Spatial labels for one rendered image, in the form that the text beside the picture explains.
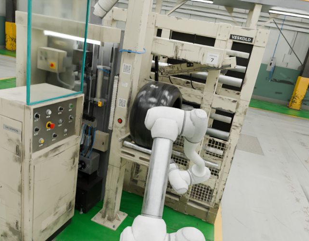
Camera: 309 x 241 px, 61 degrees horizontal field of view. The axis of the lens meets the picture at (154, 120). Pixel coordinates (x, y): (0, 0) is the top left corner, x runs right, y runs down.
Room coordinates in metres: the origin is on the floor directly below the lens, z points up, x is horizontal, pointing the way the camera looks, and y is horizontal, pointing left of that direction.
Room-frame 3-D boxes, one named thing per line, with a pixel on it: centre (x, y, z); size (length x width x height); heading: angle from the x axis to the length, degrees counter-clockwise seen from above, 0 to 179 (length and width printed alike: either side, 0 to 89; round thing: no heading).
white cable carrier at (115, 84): (2.20, 0.36, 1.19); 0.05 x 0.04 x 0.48; 162
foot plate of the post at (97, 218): (2.20, 0.27, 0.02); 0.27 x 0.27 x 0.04; 72
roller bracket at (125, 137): (2.20, 0.19, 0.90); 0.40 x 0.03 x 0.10; 162
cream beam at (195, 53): (2.38, -0.19, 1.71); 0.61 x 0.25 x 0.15; 72
